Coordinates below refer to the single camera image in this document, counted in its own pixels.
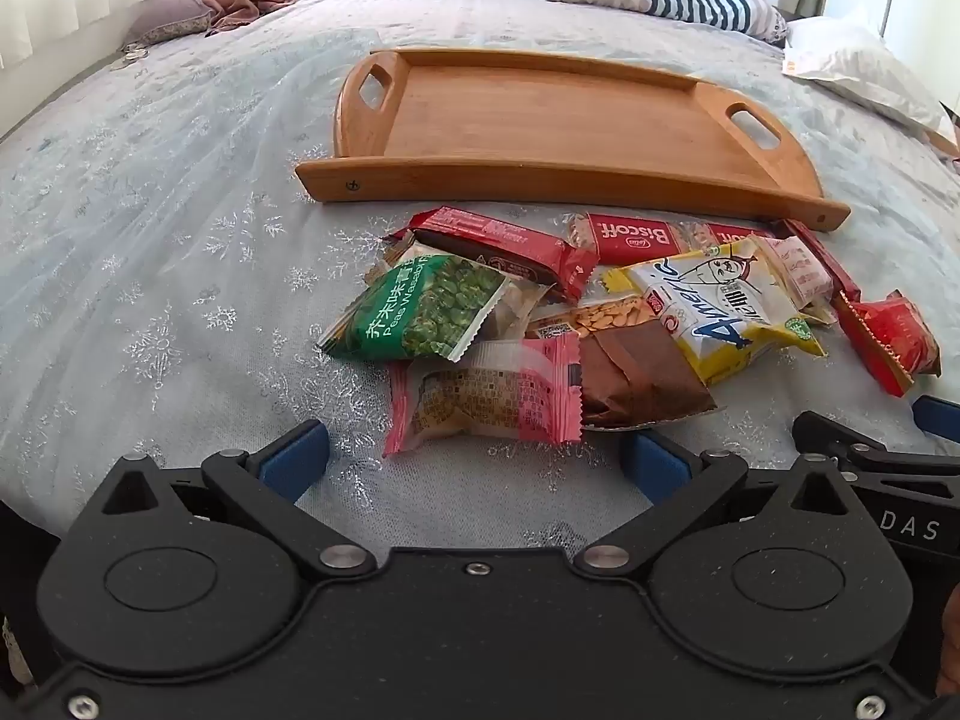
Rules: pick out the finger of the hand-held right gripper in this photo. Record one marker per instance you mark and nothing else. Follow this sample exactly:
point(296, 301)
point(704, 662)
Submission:
point(825, 435)
point(941, 416)

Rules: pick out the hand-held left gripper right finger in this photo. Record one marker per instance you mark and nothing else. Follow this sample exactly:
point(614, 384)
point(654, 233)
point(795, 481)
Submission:
point(652, 461)

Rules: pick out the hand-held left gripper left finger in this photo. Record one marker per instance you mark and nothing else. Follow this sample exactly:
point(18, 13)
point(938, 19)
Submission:
point(296, 457)

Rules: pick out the brown peanut packet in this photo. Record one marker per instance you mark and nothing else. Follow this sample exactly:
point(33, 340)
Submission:
point(637, 371)

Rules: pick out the red nut packet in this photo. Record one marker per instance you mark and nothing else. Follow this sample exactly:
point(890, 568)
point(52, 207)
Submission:
point(892, 337)

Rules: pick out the yellow cartoon snack packet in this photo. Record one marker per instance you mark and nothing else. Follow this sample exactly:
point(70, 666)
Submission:
point(727, 307)

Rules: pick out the small pink white packet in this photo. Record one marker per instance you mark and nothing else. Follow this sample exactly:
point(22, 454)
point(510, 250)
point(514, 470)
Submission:
point(799, 270)

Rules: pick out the thin dark red bar packet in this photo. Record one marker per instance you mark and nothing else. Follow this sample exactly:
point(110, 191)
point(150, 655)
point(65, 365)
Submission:
point(821, 251)

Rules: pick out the pink cake packet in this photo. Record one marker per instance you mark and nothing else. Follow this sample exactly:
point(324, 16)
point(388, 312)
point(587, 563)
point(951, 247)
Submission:
point(480, 397)

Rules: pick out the green pea snack packet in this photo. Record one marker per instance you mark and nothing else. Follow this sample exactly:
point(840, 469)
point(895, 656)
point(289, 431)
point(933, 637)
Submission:
point(420, 311)

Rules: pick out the beige cracker packet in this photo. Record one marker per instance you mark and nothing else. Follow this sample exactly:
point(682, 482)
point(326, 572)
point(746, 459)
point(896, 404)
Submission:
point(514, 307)

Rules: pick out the red biscuit packet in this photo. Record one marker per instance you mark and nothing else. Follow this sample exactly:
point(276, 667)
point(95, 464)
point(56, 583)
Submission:
point(637, 240)
point(731, 235)

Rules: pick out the long dark red wafer packet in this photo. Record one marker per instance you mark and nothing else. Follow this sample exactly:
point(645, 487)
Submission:
point(502, 244)

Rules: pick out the wooden tray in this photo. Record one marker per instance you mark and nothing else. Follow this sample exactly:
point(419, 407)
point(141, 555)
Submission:
point(555, 120)

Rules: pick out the person's right hand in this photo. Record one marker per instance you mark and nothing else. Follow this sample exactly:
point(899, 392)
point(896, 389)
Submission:
point(952, 645)

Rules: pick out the white pillow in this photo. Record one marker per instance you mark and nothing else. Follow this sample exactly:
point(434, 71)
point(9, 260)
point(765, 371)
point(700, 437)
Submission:
point(862, 67)

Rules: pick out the small white object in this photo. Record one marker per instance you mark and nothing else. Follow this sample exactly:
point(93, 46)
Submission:
point(133, 56)

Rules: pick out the purple pillow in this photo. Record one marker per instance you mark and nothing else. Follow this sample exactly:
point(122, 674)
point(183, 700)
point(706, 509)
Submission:
point(169, 15)

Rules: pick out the wooden bed frame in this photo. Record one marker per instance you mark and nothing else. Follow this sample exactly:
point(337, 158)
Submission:
point(946, 142)

